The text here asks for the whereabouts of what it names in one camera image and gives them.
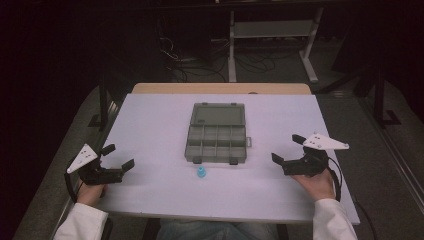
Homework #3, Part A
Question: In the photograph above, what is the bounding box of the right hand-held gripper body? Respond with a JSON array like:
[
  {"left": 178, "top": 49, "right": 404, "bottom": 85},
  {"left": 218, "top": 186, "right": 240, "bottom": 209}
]
[{"left": 281, "top": 132, "right": 351, "bottom": 178}]

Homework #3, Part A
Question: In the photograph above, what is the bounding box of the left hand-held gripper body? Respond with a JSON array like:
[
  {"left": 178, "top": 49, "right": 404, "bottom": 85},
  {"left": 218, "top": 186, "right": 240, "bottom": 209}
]
[{"left": 66, "top": 143, "right": 125, "bottom": 186}]

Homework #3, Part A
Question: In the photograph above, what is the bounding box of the person's left hand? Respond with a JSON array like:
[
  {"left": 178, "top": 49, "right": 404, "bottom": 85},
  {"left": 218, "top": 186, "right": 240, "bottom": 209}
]
[{"left": 76, "top": 181, "right": 108, "bottom": 207}]

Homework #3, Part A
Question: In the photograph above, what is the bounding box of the person's right hand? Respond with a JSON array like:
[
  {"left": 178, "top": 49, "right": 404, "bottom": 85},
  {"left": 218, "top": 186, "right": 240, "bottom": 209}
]
[{"left": 290, "top": 167, "right": 337, "bottom": 203}]

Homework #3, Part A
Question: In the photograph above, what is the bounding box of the white board table cover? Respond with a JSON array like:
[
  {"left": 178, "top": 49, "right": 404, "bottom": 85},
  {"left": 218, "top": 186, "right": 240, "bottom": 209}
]
[{"left": 95, "top": 93, "right": 362, "bottom": 226}]

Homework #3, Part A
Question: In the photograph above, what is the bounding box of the black metal stand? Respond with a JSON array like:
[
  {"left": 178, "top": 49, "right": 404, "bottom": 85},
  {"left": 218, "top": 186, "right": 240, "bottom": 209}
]
[
  {"left": 87, "top": 74, "right": 116, "bottom": 132},
  {"left": 353, "top": 59, "right": 403, "bottom": 129}
]

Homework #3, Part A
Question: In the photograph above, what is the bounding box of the grey clear plastic organizer box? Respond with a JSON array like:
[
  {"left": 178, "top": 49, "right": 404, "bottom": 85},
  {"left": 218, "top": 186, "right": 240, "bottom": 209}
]
[{"left": 183, "top": 102, "right": 254, "bottom": 166}]

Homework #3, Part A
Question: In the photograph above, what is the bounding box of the wooden table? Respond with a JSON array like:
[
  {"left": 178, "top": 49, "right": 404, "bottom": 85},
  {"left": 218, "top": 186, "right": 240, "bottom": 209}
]
[{"left": 130, "top": 82, "right": 313, "bottom": 96}]

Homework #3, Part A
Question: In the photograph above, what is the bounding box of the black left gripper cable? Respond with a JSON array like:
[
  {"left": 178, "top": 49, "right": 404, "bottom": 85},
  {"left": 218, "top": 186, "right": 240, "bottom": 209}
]
[{"left": 63, "top": 159, "right": 84, "bottom": 205}]

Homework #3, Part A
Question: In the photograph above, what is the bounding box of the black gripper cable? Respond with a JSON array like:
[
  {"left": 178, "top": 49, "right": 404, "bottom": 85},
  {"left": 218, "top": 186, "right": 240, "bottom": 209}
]
[
  {"left": 326, "top": 155, "right": 379, "bottom": 240},
  {"left": 63, "top": 159, "right": 84, "bottom": 205}
]

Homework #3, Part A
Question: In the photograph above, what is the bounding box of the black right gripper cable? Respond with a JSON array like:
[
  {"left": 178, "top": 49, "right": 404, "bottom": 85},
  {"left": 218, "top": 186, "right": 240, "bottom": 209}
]
[{"left": 326, "top": 155, "right": 379, "bottom": 240}]

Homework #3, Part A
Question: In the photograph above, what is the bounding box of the white metal desk frame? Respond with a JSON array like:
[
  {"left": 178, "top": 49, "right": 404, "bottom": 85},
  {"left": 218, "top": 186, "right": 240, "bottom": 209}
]
[{"left": 227, "top": 5, "right": 325, "bottom": 84}]

